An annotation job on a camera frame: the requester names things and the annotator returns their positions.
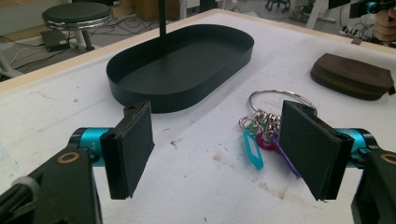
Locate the brown zipper pouch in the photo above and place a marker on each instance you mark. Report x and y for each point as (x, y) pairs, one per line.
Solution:
(348, 73)

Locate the cardboard box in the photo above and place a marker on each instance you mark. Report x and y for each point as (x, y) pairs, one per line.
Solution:
(152, 9)

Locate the white power strip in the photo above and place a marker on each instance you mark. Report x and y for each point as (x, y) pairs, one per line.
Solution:
(350, 31)

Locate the office chair base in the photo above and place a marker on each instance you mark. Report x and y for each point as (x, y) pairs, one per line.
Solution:
(277, 4)

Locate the round black stool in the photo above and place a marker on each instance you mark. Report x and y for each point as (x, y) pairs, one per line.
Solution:
(76, 12)

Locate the black box on floor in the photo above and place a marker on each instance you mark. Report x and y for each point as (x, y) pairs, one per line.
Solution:
(54, 39)

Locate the white foam mat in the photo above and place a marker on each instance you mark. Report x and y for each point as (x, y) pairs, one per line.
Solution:
(46, 118)

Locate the black tray with hanger stand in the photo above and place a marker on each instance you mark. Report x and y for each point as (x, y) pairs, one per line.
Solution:
(186, 71)

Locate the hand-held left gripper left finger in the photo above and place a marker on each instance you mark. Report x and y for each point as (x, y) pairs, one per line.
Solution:
(127, 149)

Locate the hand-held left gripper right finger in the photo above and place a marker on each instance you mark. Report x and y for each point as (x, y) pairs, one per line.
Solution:
(314, 149)

